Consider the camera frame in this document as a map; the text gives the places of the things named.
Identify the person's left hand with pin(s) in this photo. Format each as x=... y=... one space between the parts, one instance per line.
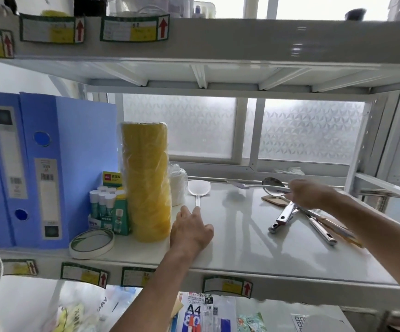
x=189 y=235

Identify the person's right hand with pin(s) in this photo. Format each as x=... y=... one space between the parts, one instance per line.
x=312 y=196

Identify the person's left thumb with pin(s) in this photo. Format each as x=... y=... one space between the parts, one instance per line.
x=207 y=228

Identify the person's left middle finger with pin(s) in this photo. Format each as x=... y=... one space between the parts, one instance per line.
x=185 y=213

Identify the person's right fingers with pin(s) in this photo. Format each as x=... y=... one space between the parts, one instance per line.
x=291 y=196

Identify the steel ladle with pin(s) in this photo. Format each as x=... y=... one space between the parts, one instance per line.
x=272 y=183

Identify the white plastic spoon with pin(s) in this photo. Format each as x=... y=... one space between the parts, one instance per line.
x=196 y=190

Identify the person's right forearm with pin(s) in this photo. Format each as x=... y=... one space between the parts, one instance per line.
x=379 y=240

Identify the person's left forearm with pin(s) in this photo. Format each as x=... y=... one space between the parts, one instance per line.
x=148 y=293

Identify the wooden spatula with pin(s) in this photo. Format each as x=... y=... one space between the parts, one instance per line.
x=276 y=200

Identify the stack of white paper cups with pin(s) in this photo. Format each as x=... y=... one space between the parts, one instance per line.
x=177 y=184

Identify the wrapped stack of yellow tape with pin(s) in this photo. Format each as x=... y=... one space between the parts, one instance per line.
x=147 y=179

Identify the steel spatula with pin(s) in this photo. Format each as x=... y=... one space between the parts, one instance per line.
x=237 y=184

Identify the green glue stick box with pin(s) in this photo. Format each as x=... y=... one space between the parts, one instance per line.
x=117 y=214

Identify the cluster of white glue sticks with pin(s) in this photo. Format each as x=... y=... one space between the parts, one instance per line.
x=105 y=200

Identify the printed paper pack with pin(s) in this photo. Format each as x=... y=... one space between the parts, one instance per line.
x=200 y=314

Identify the white tape roll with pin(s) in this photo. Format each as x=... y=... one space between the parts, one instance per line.
x=91 y=243

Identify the green patterned packet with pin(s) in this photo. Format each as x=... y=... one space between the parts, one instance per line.
x=251 y=323

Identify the white cardboard box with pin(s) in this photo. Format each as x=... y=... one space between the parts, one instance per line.
x=319 y=323

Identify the white metal shelf rack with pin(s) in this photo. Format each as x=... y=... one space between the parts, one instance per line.
x=241 y=44

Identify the clear plastic bag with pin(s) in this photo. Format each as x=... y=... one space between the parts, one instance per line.
x=30 y=304

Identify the black round object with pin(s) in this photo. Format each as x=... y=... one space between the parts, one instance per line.
x=355 y=13

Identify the clear plastic container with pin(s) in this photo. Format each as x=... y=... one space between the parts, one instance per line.
x=144 y=6

